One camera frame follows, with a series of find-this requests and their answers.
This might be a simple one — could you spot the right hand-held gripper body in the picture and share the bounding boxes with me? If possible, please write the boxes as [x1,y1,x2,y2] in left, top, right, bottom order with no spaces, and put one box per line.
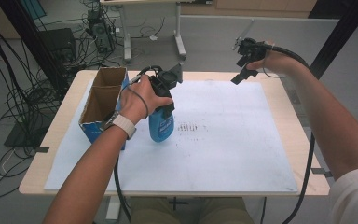
[233,18,268,63]

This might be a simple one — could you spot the person's right hand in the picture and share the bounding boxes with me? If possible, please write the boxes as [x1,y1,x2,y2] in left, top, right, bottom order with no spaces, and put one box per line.
[245,49,303,76]

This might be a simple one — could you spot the white background desk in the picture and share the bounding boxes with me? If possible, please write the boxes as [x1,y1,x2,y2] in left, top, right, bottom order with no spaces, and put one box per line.
[101,0,188,62]

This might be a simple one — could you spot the person's left hand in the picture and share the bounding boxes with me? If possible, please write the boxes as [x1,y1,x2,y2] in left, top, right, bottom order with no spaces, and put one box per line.
[119,74,173,126]

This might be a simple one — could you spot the person's white sleeve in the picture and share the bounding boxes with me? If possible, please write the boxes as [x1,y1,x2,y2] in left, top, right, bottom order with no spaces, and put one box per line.
[328,166,358,224]

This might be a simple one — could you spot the blue plastic bottle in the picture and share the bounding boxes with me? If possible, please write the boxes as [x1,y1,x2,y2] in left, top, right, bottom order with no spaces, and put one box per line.
[148,106,175,144]

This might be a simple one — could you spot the black equipment case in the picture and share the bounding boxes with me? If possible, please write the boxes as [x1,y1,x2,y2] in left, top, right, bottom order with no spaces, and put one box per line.
[38,27,77,64]

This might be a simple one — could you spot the wooden cabinet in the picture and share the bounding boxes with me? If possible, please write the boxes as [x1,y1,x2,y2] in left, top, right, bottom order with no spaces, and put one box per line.
[180,0,319,19]

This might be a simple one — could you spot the black metal post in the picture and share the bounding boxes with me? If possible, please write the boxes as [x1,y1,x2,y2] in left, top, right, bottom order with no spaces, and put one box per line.
[309,0,358,80]
[0,0,70,91]

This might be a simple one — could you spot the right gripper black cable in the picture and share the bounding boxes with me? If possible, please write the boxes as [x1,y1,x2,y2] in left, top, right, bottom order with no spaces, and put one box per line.
[264,44,316,224]

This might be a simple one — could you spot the wristwatch with white strap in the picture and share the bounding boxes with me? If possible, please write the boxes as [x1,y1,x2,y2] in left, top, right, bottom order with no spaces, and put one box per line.
[101,111,137,140]

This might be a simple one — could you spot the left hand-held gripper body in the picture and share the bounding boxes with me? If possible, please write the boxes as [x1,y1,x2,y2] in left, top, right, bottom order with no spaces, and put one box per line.
[148,63,184,99]

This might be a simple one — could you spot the white table mat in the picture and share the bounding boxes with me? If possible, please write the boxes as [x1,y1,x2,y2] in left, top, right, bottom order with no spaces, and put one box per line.
[43,78,298,193]

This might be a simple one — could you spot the black floor plate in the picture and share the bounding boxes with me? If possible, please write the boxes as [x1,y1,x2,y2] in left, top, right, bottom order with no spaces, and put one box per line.
[3,115,55,148]

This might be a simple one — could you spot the black computer tower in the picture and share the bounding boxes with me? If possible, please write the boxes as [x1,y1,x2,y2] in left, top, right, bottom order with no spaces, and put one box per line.
[87,8,116,54]

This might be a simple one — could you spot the person's khaki trousers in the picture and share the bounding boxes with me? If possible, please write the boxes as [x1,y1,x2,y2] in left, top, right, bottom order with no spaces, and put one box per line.
[130,196,255,224]

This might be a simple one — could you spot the tangle of black floor cables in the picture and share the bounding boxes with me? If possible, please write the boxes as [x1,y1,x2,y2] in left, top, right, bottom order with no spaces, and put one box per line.
[0,6,87,200]

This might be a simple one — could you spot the blue cardboard box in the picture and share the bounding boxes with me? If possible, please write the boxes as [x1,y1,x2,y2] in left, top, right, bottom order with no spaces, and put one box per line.
[78,66,131,151]

